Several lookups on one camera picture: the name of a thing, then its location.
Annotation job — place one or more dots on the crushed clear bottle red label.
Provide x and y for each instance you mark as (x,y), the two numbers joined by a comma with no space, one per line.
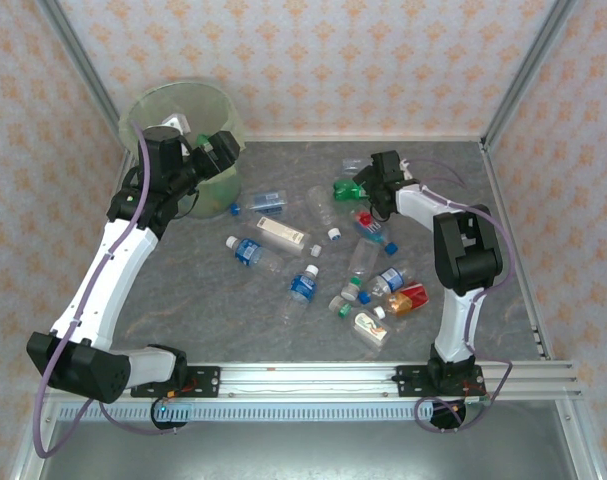
(355,165)

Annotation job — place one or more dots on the blue bottle red flower label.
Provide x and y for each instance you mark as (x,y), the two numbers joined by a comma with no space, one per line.
(370,227)

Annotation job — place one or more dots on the clear unlabelled bottle white cap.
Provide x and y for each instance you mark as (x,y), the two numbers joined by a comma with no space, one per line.
(322,205)

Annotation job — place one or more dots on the blue label bottle blue cap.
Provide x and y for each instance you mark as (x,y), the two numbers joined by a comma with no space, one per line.
(390,280)

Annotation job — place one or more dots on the clear bottle beige label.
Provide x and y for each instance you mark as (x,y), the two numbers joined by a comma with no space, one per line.
(280,231)

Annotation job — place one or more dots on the blue label water bottle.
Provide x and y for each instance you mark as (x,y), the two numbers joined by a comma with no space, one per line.
(248,251)
(301,287)

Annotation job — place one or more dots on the small white-capped green-label bottle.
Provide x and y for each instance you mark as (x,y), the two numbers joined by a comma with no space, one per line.
(350,291)

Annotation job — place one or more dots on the red label orange bottle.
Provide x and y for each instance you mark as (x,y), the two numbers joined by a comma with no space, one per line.
(408,299)

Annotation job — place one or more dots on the small green-capped clear bottle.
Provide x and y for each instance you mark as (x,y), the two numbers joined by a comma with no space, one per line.
(339,305)

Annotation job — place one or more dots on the square bottle colourful label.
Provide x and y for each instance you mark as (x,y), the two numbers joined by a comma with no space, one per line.
(369,327)

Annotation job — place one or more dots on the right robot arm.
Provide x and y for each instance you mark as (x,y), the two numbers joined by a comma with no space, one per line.
(470,250)

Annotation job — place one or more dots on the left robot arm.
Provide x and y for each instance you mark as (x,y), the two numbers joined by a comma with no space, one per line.
(103,285)

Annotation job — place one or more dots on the green translucent trash bin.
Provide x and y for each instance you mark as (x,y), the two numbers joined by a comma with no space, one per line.
(203,210)
(183,100)

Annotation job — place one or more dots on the grey metal panel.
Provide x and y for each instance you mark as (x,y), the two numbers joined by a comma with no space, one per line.
(303,450)

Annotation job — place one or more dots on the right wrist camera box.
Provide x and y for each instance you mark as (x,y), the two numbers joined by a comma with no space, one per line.
(408,167)

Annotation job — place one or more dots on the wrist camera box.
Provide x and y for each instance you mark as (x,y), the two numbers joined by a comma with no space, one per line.
(175,122)
(408,167)

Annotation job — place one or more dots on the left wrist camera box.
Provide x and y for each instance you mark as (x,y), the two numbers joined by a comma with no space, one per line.
(175,122)

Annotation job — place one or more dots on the aluminium table side rail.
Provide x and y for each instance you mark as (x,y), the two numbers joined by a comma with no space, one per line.
(503,200)
(98,260)

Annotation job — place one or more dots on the aluminium frame post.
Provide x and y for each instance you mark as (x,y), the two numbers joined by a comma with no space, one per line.
(533,60)
(79,60)

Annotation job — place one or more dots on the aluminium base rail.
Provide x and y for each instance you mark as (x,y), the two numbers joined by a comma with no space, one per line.
(308,385)

